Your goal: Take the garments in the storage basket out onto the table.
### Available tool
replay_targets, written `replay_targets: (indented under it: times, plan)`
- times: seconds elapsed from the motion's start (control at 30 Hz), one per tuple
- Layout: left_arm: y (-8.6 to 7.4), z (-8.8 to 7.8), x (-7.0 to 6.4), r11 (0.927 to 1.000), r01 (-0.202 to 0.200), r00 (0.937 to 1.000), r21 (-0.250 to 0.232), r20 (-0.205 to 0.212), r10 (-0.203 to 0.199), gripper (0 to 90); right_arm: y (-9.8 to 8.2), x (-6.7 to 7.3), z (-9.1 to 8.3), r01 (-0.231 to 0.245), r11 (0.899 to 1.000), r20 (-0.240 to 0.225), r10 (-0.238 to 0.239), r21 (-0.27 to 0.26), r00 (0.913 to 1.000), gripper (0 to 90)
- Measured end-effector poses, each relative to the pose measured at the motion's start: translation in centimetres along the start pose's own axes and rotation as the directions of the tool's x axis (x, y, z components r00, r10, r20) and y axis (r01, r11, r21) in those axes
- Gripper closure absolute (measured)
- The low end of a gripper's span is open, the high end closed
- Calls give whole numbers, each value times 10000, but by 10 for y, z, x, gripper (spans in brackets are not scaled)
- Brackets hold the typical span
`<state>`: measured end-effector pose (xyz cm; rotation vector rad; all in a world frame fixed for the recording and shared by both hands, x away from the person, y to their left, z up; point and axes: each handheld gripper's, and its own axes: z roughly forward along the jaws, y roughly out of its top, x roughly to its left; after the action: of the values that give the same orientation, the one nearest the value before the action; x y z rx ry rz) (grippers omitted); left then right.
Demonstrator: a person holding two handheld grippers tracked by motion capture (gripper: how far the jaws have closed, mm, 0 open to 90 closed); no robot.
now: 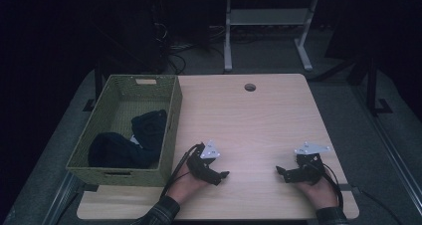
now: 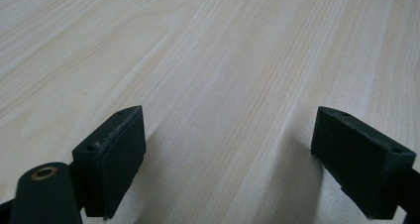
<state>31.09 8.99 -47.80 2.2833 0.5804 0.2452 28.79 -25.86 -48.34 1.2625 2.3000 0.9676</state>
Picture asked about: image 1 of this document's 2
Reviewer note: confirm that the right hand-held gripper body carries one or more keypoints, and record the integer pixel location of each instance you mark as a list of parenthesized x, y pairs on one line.
[(310, 172)]

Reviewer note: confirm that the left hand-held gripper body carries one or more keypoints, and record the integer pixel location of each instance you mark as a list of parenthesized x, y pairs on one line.
[(202, 168)]

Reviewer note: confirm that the dark knit hat fishbone print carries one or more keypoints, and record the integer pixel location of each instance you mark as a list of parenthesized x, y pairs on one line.
[(112, 152)]

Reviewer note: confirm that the green woven basket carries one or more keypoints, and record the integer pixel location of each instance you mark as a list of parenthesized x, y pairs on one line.
[(99, 118)]

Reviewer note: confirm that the person's right hand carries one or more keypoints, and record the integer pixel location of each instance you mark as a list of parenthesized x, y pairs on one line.
[(318, 193)]

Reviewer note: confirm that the person's left hand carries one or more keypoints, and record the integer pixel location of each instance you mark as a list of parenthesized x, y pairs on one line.
[(185, 188)]

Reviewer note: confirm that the grey table bracket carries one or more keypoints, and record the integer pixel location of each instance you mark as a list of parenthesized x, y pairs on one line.
[(345, 187), (90, 187)]

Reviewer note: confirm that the metal floor rail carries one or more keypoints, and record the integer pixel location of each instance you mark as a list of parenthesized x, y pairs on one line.
[(391, 152), (58, 198)]

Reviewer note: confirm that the black stand post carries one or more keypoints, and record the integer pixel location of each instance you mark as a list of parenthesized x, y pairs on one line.
[(98, 85), (372, 85)]

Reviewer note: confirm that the white metal stand frame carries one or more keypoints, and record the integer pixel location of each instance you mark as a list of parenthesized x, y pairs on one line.
[(265, 16)]

